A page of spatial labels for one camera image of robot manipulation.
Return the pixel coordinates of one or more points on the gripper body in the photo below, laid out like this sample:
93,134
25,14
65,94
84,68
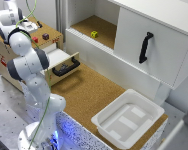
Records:
29,26

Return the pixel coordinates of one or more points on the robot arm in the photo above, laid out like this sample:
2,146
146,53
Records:
34,83

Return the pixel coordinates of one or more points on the purple block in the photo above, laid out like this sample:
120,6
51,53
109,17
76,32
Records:
45,36

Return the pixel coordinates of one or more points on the wooden drawer box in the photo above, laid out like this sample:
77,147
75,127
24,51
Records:
53,32

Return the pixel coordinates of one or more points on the wooden drawer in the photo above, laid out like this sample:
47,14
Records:
59,56

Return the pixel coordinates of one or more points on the yellow block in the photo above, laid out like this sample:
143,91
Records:
94,34

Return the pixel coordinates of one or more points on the white cabinet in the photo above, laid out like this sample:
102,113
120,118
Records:
94,56

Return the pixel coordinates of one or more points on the white sliding door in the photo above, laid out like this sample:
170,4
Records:
160,56

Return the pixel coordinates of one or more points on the white plastic box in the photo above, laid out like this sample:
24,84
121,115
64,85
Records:
127,121

